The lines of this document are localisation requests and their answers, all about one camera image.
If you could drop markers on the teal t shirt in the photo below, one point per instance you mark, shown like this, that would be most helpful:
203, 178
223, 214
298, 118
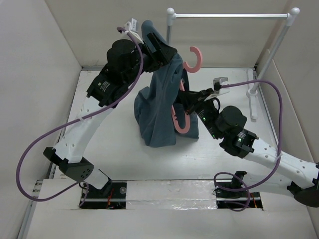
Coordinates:
152, 106

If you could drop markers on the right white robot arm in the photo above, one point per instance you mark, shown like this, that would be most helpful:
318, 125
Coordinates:
298, 178

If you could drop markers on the white metal clothes rack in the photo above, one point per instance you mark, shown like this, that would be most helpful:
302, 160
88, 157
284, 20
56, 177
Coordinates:
252, 92

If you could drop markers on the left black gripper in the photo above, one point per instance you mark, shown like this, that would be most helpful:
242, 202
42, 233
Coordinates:
162, 54

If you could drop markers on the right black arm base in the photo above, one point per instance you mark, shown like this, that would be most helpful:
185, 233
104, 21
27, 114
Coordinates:
230, 194

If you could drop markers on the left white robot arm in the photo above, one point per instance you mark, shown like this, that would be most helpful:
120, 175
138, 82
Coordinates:
103, 95

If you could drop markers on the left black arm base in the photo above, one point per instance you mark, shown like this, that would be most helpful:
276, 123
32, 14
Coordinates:
115, 198

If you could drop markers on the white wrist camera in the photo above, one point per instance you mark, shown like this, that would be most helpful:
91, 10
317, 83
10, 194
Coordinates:
132, 25
220, 86

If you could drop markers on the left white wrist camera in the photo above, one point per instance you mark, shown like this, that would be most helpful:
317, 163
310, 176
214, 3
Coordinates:
132, 25

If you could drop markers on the pink plastic hanger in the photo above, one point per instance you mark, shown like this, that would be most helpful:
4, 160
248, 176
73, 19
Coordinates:
189, 69

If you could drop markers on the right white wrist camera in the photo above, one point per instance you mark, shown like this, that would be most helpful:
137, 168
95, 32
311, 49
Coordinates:
220, 86

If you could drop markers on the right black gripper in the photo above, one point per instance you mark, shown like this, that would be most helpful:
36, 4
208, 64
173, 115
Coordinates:
192, 99

